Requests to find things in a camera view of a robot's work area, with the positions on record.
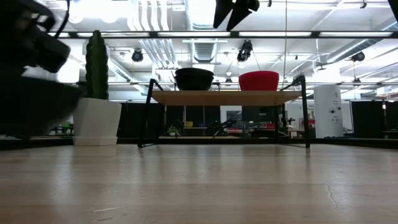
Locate black table border rail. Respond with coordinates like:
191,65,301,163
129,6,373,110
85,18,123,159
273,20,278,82
0,136,398,151

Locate black aluminium frame beam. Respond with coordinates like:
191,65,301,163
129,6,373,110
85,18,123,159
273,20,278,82
46,30,398,40

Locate small green potted plant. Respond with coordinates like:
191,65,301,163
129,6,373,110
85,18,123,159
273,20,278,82
166,124,181,138

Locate white plant pot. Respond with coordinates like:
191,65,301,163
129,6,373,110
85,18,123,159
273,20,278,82
72,98,123,147

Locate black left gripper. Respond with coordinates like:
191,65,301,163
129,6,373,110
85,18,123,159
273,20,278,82
0,0,71,83

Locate white pillar cabinet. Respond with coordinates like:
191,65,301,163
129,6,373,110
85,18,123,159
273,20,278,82
313,84,345,139

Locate wooden shelf table black legs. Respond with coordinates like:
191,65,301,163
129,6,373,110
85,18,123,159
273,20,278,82
137,75,312,149

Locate black bowl white speckled inside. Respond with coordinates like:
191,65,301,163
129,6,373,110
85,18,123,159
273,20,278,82
0,75,84,139

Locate black bowl orange patterned inside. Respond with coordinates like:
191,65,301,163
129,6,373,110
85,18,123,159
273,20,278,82
174,67,215,91

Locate black ceiling spotlight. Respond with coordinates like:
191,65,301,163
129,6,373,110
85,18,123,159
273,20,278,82
236,39,254,63
350,50,366,63
131,49,145,63

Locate silver ventilation duct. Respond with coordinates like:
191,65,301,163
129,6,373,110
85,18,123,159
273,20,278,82
183,0,229,31

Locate black partition panel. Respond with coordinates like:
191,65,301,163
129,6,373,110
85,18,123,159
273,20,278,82
350,100,398,140

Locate thin hanging cable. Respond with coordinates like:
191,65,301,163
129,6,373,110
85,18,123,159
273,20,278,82
281,0,289,91

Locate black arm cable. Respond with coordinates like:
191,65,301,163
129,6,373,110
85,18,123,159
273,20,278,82
55,0,71,40

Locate tall green cactus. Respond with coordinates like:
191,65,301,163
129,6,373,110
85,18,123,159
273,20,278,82
85,30,109,100

